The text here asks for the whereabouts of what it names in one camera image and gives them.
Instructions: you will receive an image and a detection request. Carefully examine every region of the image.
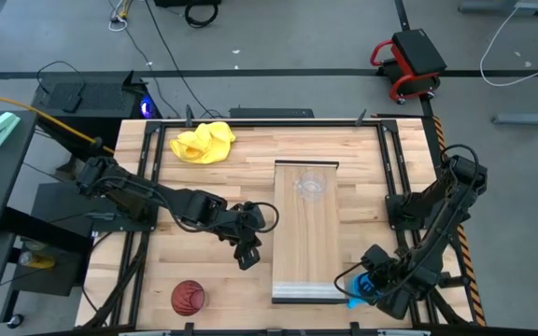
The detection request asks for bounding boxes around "clear plastic mug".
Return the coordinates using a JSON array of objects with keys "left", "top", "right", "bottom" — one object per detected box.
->
[{"left": 293, "top": 170, "right": 329, "bottom": 203}]

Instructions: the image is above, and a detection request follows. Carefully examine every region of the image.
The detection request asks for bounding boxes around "wooden cutting board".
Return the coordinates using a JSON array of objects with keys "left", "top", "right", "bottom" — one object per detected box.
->
[{"left": 271, "top": 160, "right": 349, "bottom": 305}]

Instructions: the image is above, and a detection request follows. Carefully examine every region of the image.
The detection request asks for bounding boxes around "black coiled cable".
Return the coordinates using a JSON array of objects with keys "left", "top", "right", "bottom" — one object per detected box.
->
[{"left": 184, "top": 3, "right": 219, "bottom": 28}]

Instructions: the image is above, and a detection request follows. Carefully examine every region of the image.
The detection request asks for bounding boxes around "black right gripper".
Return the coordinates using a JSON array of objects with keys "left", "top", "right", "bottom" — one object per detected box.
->
[{"left": 360, "top": 244, "right": 397, "bottom": 301}]

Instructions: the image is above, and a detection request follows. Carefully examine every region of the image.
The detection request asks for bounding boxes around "blue plastic mug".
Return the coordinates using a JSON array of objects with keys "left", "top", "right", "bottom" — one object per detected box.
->
[{"left": 346, "top": 273, "right": 382, "bottom": 310}]

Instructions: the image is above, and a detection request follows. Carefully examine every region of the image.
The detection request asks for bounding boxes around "grey metal desk foot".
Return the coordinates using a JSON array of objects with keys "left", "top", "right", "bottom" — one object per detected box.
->
[
  {"left": 491, "top": 100, "right": 538, "bottom": 127},
  {"left": 458, "top": 0, "right": 538, "bottom": 15}
]

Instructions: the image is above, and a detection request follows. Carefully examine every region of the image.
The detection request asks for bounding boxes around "white cable bundle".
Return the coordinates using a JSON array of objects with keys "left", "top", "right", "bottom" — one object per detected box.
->
[{"left": 108, "top": 0, "right": 135, "bottom": 33}]

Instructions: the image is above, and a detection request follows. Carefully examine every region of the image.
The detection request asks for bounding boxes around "yellow black hazard strip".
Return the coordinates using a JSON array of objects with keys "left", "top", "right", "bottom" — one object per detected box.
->
[{"left": 432, "top": 116, "right": 488, "bottom": 328}]

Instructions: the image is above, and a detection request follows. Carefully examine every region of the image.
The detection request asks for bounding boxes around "black equipment cart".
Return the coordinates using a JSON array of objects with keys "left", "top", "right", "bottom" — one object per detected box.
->
[{"left": 0, "top": 180, "right": 95, "bottom": 328}]

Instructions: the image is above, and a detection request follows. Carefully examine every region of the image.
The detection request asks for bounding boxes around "yellow cloth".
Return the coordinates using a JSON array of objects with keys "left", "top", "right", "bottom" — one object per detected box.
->
[{"left": 169, "top": 120, "right": 237, "bottom": 165}]

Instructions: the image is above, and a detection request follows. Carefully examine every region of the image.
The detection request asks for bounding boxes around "black power strip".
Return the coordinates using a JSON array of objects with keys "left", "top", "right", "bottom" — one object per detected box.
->
[{"left": 228, "top": 107, "right": 316, "bottom": 119}]

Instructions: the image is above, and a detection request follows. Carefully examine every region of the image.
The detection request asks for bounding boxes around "yellow clear bottle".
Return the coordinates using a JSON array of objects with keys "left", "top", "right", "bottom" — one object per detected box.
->
[{"left": 19, "top": 251, "right": 58, "bottom": 271}]

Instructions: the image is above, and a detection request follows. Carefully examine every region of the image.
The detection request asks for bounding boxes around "red black rolling stool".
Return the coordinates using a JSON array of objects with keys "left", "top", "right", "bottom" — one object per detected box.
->
[{"left": 370, "top": 28, "right": 448, "bottom": 105}]

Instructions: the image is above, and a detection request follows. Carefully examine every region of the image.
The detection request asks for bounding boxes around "yellow cable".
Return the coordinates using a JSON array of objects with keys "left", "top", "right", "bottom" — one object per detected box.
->
[{"left": 0, "top": 89, "right": 116, "bottom": 155}]

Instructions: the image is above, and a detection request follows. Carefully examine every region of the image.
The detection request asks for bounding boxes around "black computer tower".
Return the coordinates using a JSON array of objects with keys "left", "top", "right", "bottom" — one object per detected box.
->
[{"left": 32, "top": 69, "right": 163, "bottom": 162}]

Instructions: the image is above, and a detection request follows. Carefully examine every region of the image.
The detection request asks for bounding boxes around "black frame bracket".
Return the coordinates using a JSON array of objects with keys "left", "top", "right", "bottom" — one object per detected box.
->
[{"left": 439, "top": 273, "right": 466, "bottom": 289}]

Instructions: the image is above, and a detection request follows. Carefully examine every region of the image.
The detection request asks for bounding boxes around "long black cable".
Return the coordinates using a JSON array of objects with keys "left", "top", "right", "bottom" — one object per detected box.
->
[{"left": 143, "top": 0, "right": 226, "bottom": 119}]

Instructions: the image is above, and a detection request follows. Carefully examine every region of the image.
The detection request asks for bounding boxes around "mint green stapler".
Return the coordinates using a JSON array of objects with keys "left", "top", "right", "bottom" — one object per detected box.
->
[{"left": 0, "top": 111, "right": 21, "bottom": 148}]

